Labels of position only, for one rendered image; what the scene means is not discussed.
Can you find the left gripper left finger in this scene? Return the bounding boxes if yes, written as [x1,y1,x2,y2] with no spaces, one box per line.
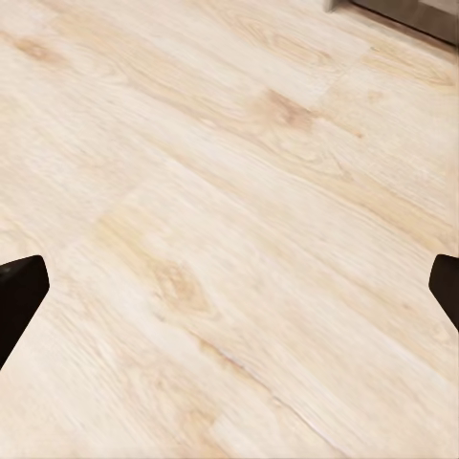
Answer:
[0,254,50,369]

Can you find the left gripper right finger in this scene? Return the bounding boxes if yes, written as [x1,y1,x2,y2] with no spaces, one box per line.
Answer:
[428,254,459,332]

